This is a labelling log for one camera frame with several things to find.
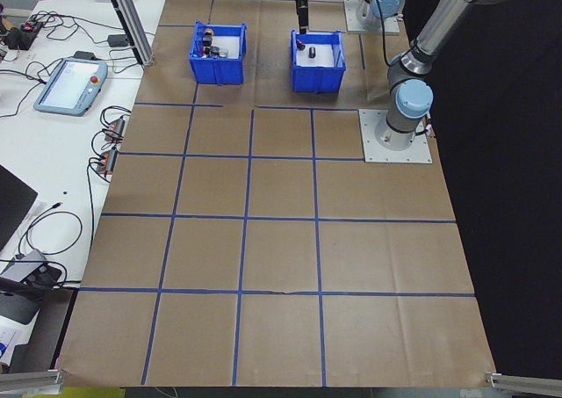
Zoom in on blue plastic storage bin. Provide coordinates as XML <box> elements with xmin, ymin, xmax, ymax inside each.
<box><xmin>289</xmin><ymin>28</ymin><xmax>348</xmax><ymax>95</ymax></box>

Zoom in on blue battery storage bin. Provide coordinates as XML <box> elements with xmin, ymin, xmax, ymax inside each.
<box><xmin>188</xmin><ymin>19</ymin><xmax>248</xmax><ymax>86</ymax></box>

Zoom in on small black box device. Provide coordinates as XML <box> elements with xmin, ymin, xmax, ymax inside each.
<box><xmin>25</xmin><ymin>264</ymin><xmax>62</xmax><ymax>288</ymax></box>

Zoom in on white printed box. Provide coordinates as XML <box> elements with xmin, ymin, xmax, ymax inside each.
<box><xmin>0</xmin><ymin>316</ymin><xmax>32</xmax><ymax>366</ymax></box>

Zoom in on white bin liner sheet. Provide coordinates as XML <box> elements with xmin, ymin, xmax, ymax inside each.
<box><xmin>294</xmin><ymin>32</ymin><xmax>342</xmax><ymax>68</ymax></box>

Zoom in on small parts in left bin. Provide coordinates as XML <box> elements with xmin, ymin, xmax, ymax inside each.
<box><xmin>192</xmin><ymin>35</ymin><xmax>242</xmax><ymax>61</ymax></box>

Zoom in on orange black USB hub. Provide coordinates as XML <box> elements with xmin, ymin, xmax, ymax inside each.
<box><xmin>96</xmin><ymin>148</ymin><xmax>119</xmax><ymax>178</ymax></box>
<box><xmin>104</xmin><ymin>115</ymin><xmax>129</xmax><ymax>142</ymax></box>

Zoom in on blue grey teach pendant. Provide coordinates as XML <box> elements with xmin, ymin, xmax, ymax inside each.
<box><xmin>33</xmin><ymin>56</ymin><xmax>109</xmax><ymax>118</ymax></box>

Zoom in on white side table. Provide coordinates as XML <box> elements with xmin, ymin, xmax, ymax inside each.
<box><xmin>0</xmin><ymin>0</ymin><xmax>173</xmax><ymax>293</ymax></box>

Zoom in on dark cluttered device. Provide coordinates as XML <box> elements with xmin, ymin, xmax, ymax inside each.
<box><xmin>4</xmin><ymin>27</ymin><xmax>36</xmax><ymax>51</ymax></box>

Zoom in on black laptop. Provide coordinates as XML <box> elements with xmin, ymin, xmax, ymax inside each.
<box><xmin>0</xmin><ymin>163</ymin><xmax>40</xmax><ymax>252</ymax></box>

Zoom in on grey USB dock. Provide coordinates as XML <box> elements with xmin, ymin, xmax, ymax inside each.
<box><xmin>0</xmin><ymin>249</ymin><xmax>47</xmax><ymax>284</ymax></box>

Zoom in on white square base plate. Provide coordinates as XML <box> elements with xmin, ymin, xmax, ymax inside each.
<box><xmin>343</xmin><ymin>0</ymin><xmax>401</xmax><ymax>34</ymax></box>
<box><xmin>358</xmin><ymin>109</ymin><xmax>434</xmax><ymax>164</ymax></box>

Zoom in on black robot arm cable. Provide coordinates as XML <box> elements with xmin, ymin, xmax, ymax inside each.
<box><xmin>378</xmin><ymin>15</ymin><xmax>393</xmax><ymax>69</ymax></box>

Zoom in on aluminium profile post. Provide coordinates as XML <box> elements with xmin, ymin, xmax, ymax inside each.
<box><xmin>99</xmin><ymin>0</ymin><xmax>155</xmax><ymax>68</ymax></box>

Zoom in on black hub cable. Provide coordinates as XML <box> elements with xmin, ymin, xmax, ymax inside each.
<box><xmin>47</xmin><ymin>155</ymin><xmax>104</xmax><ymax>290</ymax></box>

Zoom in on black looped cable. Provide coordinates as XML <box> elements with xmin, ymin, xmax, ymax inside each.
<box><xmin>15</xmin><ymin>200</ymin><xmax>84</xmax><ymax>258</ymax></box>

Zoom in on aluminium profile rail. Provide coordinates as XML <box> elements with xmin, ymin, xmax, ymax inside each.
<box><xmin>0</xmin><ymin>368</ymin><xmax>67</xmax><ymax>395</ymax></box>
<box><xmin>485</xmin><ymin>371</ymin><xmax>562</xmax><ymax>395</ymax></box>

